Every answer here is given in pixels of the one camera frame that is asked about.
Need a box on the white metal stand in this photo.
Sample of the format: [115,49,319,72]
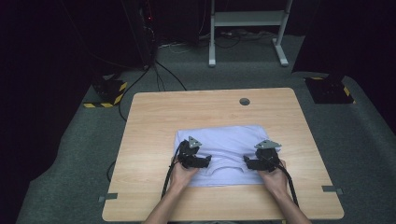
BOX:
[208,0,293,68]

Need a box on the person's right hand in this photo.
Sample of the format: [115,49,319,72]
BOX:
[256,160,290,196]

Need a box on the black yellow striped base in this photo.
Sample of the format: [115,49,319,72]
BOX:
[304,74,356,105]
[82,74,129,109]

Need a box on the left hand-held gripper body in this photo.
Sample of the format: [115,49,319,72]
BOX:
[177,135,203,169]

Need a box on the person's left hand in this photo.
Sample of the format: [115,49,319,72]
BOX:
[169,161,200,189]

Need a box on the black computer tower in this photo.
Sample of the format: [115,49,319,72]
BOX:
[120,0,158,69]

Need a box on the black floor cable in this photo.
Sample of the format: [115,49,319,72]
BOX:
[118,65,152,122]
[154,60,188,91]

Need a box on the tangle of floor cables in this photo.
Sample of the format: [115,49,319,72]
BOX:
[214,29,276,49]

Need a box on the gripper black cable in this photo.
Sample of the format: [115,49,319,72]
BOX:
[161,146,182,200]
[276,162,301,208]

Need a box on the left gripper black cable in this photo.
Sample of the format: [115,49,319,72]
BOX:
[161,146,182,200]

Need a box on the lavender printed T-shirt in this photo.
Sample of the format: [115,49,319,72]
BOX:
[173,124,281,188]

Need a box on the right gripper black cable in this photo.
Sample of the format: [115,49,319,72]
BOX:
[276,162,301,208]

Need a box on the grey tape piece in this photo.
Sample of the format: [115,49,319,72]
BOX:
[98,192,119,203]
[321,185,345,196]

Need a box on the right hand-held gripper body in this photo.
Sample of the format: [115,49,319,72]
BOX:
[254,139,282,173]

